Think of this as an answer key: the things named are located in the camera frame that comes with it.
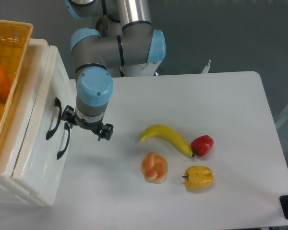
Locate white clamp behind table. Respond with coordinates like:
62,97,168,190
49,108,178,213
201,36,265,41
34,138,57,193
202,59,212,74

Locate white drawer cabinet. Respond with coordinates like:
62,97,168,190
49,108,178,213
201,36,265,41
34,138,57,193
0,39,75,206

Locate knotted bread roll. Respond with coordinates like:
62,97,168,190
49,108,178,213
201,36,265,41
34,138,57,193
141,152,168,184

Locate yellow wicker basket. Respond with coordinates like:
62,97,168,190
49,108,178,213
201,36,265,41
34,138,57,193
0,20,33,137

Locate yellow toy bell pepper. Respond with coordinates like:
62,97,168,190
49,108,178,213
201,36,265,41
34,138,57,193
182,166,214,190

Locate yellow toy banana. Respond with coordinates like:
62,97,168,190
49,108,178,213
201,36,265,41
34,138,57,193
139,124,195,158

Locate red toy bell pepper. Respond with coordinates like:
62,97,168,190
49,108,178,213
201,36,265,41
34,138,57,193
191,135,214,157

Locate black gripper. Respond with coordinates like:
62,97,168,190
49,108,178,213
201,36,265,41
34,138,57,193
61,105,114,141

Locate white drawer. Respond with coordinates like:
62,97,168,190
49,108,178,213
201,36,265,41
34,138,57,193
12,46,75,192
22,122,71,206

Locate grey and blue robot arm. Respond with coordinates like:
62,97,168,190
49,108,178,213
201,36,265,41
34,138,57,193
62,0,166,140

